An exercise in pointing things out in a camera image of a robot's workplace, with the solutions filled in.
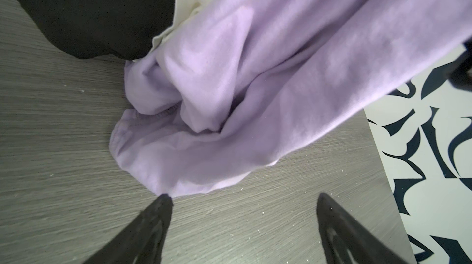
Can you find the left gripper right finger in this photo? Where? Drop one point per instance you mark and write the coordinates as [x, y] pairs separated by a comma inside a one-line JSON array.
[[345, 240]]

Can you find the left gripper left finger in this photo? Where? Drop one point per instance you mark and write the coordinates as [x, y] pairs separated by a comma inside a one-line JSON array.
[[142, 241]]

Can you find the purple cloth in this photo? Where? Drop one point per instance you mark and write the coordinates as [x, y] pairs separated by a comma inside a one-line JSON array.
[[245, 82]]

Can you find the black cloth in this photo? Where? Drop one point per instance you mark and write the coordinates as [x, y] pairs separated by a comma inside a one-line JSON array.
[[89, 28]]

